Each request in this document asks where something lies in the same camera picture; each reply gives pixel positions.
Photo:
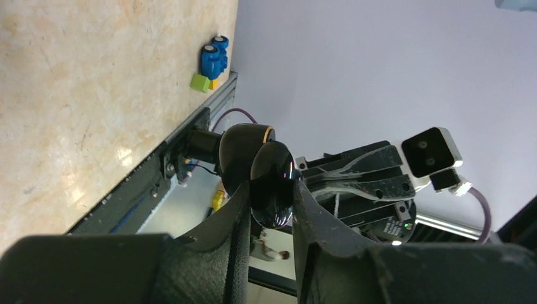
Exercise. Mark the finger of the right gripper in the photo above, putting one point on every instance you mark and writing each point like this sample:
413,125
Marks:
359,163
397,188

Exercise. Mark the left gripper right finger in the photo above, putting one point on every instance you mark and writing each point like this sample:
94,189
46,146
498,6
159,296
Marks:
334,264

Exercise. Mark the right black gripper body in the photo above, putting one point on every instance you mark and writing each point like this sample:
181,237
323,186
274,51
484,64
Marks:
381,220

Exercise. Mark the yellow cube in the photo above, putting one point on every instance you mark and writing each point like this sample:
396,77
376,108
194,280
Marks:
213,85

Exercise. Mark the blue toy car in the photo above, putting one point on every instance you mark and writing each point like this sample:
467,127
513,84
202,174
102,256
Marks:
214,59

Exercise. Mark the black earbud case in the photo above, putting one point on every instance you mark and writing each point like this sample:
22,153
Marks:
250,153

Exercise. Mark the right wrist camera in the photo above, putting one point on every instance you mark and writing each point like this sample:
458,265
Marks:
431,157

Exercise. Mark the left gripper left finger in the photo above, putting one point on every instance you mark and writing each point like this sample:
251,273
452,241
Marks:
208,264

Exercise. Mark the perforated blue metal panel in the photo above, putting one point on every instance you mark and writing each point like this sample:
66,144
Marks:
517,5

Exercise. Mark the green cube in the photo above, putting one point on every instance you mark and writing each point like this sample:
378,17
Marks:
200,83

